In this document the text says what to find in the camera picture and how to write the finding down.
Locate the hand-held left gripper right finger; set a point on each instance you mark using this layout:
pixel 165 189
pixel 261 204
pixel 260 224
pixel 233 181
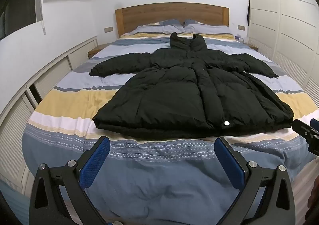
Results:
pixel 228 162

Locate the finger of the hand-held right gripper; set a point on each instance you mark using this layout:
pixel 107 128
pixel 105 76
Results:
pixel 315 124
pixel 302 130

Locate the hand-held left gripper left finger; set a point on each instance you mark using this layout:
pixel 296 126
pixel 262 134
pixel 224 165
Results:
pixel 96 162

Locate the black puffer coat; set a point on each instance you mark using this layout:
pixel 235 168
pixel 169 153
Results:
pixel 174 100

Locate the striped duvet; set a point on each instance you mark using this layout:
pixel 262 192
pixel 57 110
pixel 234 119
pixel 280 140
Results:
pixel 154 170

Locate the white louvered cabinet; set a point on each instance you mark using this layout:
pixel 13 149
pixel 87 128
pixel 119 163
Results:
pixel 15 125

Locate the items on nightstand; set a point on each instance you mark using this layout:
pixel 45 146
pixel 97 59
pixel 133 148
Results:
pixel 239 38

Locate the white wardrobe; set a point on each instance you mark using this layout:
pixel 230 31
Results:
pixel 286 15

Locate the black hanging item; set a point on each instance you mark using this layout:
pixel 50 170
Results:
pixel 248 15

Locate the light blue pillow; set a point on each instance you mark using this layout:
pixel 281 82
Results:
pixel 154 28
pixel 209 28

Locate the wooden headboard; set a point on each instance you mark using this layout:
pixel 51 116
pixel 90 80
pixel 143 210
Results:
pixel 172 11

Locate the dark window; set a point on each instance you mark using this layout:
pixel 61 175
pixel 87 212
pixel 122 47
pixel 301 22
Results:
pixel 17 3

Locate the wall switch plate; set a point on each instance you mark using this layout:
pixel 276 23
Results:
pixel 108 29
pixel 241 27

